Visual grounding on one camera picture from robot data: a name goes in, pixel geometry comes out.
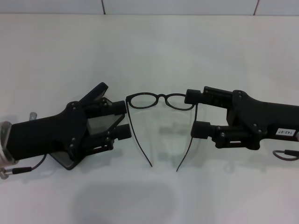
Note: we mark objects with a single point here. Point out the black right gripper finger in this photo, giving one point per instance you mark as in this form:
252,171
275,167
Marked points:
194,96

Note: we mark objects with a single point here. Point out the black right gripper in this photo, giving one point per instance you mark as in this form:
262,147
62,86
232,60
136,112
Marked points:
268,119

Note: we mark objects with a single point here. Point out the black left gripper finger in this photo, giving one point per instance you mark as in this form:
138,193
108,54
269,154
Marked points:
123,132

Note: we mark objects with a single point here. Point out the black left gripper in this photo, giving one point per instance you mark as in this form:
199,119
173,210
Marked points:
46,130

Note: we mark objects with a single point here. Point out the black glasses case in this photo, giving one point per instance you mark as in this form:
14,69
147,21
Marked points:
98,92

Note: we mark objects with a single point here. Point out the black thin-framed glasses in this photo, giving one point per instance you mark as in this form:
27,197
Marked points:
161,95

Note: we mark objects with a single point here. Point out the silver left connector stub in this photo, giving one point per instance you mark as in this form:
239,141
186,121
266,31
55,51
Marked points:
33,116

